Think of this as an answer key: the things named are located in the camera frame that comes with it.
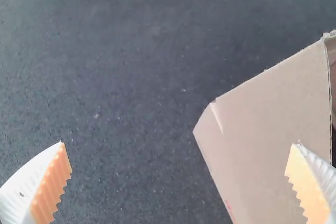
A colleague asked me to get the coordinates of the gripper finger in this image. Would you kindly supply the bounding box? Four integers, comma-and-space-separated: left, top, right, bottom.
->
283, 140, 336, 224
0, 141, 73, 224

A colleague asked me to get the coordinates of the cardboard box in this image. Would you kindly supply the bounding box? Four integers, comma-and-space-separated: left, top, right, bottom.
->
192, 28, 336, 224

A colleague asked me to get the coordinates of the black mat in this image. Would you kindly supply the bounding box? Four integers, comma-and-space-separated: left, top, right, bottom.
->
0, 0, 336, 224

